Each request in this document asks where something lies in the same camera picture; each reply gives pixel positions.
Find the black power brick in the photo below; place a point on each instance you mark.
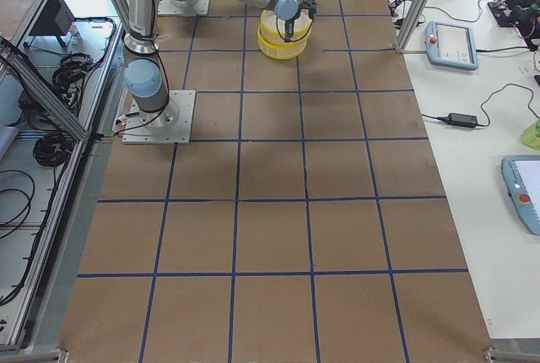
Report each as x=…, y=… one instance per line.
x=459, y=120

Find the yellow bamboo steamer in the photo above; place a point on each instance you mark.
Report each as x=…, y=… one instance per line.
x=277, y=31
x=280, y=51

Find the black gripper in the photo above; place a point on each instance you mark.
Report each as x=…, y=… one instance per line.
x=289, y=25

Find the aluminium frame post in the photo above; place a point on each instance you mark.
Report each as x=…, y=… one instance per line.
x=409, y=25

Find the teach pendant with red button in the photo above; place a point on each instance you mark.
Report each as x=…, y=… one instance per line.
x=450, y=45

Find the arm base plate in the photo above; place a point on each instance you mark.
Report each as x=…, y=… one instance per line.
x=172, y=126

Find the green drink bottle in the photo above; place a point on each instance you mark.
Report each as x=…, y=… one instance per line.
x=531, y=136

